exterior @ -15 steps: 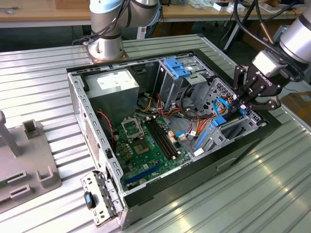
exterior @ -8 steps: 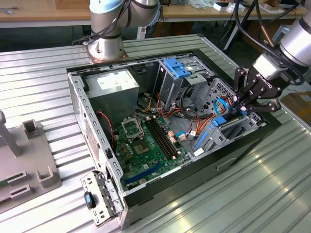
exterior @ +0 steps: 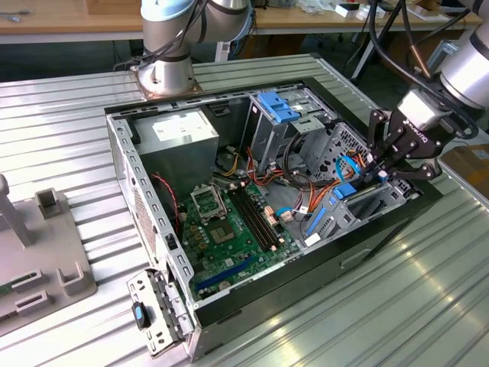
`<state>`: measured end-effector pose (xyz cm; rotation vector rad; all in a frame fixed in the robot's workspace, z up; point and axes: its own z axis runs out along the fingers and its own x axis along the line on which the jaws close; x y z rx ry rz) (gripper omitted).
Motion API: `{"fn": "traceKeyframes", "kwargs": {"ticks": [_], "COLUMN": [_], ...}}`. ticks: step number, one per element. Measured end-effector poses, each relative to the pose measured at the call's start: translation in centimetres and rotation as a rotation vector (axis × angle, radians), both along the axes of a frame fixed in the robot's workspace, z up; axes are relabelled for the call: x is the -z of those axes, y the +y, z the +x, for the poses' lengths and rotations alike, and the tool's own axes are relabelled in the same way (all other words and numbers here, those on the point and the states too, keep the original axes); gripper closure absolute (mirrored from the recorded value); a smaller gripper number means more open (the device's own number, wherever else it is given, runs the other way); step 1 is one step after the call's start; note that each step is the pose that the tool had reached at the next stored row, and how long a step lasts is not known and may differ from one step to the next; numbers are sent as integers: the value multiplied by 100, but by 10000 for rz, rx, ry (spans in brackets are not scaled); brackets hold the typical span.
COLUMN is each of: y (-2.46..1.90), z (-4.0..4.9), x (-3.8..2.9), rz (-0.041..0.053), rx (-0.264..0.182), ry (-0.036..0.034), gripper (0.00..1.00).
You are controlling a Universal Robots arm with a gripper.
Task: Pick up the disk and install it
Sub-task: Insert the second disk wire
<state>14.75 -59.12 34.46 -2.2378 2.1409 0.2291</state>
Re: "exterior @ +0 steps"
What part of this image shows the green motherboard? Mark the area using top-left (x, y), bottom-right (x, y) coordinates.
top-left (179, 181), bottom-right (301, 303)

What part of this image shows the brown square base plate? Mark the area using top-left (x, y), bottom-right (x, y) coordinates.
top-left (131, 64), bottom-right (204, 102)

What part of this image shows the hard disk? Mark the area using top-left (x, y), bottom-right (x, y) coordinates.
top-left (305, 174), bottom-right (387, 237)

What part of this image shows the white box black lid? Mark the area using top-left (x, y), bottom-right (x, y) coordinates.
top-left (335, 2), bottom-right (361, 18)

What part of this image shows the blue plastic cage latch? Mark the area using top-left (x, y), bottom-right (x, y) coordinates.
top-left (257, 90), bottom-right (303, 124)

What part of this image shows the blue data wire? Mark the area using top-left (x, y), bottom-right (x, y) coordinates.
top-left (335, 154), bottom-right (387, 183)

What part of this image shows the grey optical drive cage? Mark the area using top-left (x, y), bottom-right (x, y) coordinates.
top-left (241, 86), bottom-right (339, 173)

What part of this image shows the grey metal disk bay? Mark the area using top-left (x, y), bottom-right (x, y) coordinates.
top-left (301, 171), bottom-right (408, 249)

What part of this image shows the wooden desk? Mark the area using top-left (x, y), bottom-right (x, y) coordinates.
top-left (251, 0), bottom-right (484, 81)
top-left (0, 0), bottom-right (145, 44)

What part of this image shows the blue expansion slot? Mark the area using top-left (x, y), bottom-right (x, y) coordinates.
top-left (194, 255), bottom-right (254, 291)

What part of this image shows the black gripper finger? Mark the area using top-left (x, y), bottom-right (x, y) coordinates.
top-left (366, 109), bottom-right (406, 171)
top-left (377, 141), bottom-right (442, 180)

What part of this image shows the grey power supply unit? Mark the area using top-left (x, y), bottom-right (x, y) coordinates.
top-left (129, 109), bottom-right (219, 196)

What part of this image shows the cardboard box with label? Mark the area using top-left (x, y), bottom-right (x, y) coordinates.
top-left (439, 145), bottom-right (489, 200)

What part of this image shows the square brown chipset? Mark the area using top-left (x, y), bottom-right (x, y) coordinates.
top-left (209, 223), bottom-right (235, 245)

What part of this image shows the red orange wire harness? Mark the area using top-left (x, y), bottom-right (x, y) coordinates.
top-left (212, 147), bottom-right (291, 188)

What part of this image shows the CPU socket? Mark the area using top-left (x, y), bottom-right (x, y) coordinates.
top-left (189, 184), bottom-right (225, 226)

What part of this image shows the small cardboard box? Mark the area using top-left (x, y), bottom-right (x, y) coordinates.
top-left (84, 0), bottom-right (142, 16)

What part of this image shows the silver hinged slot bracket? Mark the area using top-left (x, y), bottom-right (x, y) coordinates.
top-left (126, 267), bottom-right (196, 359)

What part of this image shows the black open PC case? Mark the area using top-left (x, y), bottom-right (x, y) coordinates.
top-left (105, 76), bottom-right (444, 362)

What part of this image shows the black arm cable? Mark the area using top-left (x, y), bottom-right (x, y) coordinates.
top-left (112, 0), bottom-right (478, 138)

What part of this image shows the black case fan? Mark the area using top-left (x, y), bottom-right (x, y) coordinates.
top-left (151, 174), bottom-right (180, 234)

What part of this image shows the green RAM stick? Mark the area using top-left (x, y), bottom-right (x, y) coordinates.
top-left (0, 277), bottom-right (30, 297)

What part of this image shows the grey parts rack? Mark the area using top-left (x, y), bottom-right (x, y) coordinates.
top-left (0, 174), bottom-right (99, 338)

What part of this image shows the black RAM slot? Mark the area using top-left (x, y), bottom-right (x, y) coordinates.
top-left (230, 189), bottom-right (270, 252)
top-left (238, 187), bottom-right (278, 248)
top-left (234, 188), bottom-right (274, 250)
top-left (242, 186), bottom-right (283, 247)

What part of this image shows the black and blue latch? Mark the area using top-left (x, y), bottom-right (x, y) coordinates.
top-left (131, 300), bottom-right (151, 330)

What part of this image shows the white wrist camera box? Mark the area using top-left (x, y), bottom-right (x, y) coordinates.
top-left (397, 89), bottom-right (454, 131)

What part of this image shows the orange power wire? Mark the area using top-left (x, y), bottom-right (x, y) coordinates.
top-left (311, 152), bottom-right (368, 213)

